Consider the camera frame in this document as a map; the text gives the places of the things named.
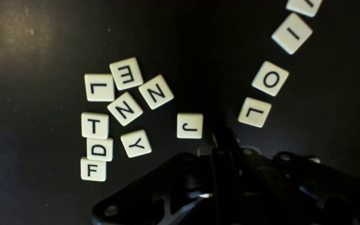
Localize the white letter tile J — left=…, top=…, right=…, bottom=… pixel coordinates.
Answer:
left=175, top=112, right=205, bottom=140

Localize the white letter tile L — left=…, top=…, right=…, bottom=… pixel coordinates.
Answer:
left=238, top=96, right=273, bottom=128
left=84, top=72, right=117, bottom=102

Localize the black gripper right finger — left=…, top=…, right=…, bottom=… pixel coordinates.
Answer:
left=227, top=123, right=360, bottom=225

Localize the white letter tile F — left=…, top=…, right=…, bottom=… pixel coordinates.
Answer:
left=79, top=156, right=108, bottom=182

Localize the white letter tile O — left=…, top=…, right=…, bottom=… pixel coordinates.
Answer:
left=252, top=60, right=290, bottom=97

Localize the white letter tile E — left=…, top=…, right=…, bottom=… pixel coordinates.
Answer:
left=109, top=56, right=144, bottom=91

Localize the white letter tile Y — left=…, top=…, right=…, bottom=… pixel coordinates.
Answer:
left=119, top=128, right=153, bottom=158

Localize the white letter tile I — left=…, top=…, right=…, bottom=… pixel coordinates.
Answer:
left=272, top=12, right=314, bottom=56

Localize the white letter tile N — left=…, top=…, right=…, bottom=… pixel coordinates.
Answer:
left=107, top=91, right=145, bottom=127
left=138, top=73, right=175, bottom=111

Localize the black square table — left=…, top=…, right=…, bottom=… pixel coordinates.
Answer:
left=0, top=0, right=360, bottom=225

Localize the white letter tile D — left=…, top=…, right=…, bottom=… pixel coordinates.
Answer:
left=85, top=136, right=115, bottom=162

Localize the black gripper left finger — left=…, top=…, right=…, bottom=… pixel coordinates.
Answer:
left=92, top=123, right=228, bottom=225

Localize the white letter tile T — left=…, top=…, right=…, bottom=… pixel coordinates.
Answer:
left=80, top=111, right=110, bottom=140

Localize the white letter tile V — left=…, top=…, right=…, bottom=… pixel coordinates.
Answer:
left=285, top=0, right=324, bottom=18

